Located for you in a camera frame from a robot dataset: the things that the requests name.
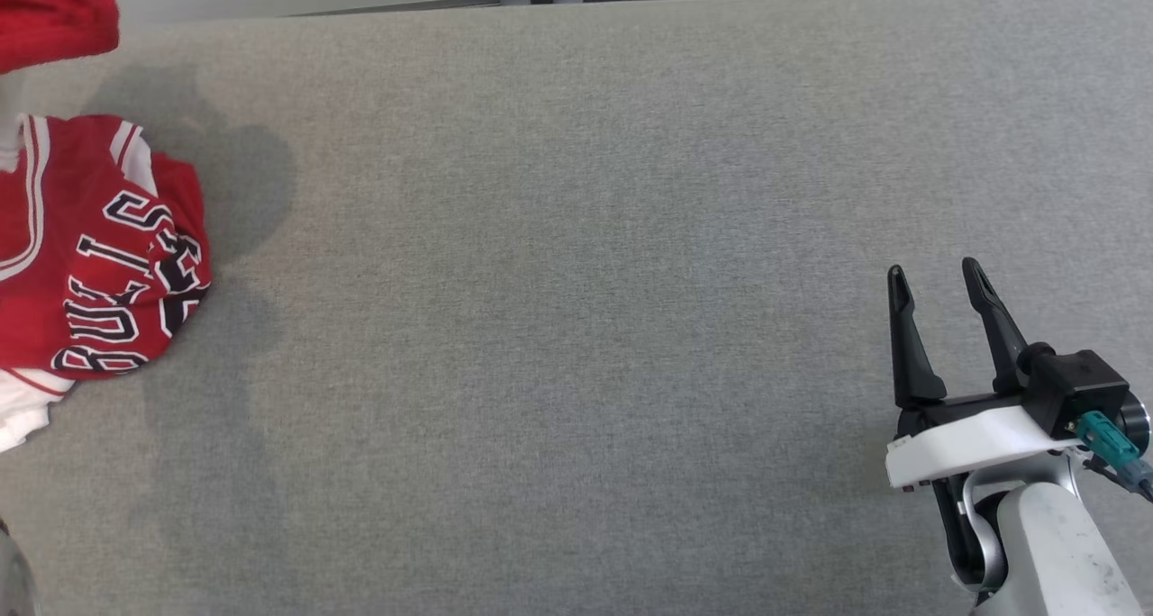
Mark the red Bulls jersey white sleeves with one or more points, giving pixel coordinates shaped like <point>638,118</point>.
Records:
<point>90,274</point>

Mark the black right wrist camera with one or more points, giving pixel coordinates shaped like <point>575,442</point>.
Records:
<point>1076,386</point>

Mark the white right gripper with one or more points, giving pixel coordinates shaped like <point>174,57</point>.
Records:
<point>964,440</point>

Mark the red shorts white stripes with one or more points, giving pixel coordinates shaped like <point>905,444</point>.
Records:
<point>49,8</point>

